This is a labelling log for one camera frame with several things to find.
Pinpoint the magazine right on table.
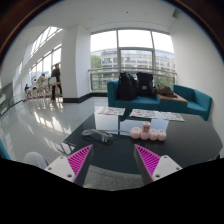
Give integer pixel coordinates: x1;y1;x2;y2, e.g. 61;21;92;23
162;112;183;121

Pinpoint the black backpack right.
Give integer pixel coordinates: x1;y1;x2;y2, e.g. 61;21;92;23
137;72;153;97

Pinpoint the standing person in dark clothes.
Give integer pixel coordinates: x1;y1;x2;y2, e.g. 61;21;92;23
51;64;62;100

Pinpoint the magazine middle on table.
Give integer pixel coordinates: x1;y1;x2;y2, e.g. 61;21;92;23
131;109;157;119

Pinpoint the teal sofa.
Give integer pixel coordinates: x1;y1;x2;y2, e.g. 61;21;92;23
107;80;212;121

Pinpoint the magazine left on table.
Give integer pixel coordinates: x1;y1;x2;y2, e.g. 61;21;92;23
97;107;125;116

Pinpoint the metal window railing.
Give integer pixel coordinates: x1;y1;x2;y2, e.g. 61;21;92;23
89;67;177;92

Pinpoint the brown bag on sofa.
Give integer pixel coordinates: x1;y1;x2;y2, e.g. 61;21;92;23
157;84;176;98

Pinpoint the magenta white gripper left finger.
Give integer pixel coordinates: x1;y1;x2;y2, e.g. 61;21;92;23
45;145;93;186

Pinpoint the person's grey knee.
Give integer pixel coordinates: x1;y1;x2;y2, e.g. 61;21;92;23
23;152;48;169

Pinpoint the black glass coffee table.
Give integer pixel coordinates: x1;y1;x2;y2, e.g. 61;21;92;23
65;111;223;174

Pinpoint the magazine on table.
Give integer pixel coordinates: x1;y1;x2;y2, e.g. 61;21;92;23
131;109;157;119
162;112;183;121
97;107;125;116

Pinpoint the black backpack left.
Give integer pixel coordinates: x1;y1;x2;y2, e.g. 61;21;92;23
117;72;137;101

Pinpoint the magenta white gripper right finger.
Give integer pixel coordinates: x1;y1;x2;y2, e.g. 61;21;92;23
134;144;182;185

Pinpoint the black backpack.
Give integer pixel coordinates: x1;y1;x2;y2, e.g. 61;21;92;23
137;72;153;97
117;72;137;101

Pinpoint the pink charger plug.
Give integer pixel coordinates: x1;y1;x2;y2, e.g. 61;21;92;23
142;122;151;133

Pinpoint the seated person in light clothes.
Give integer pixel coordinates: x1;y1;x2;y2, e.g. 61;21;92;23
36;74;47;96

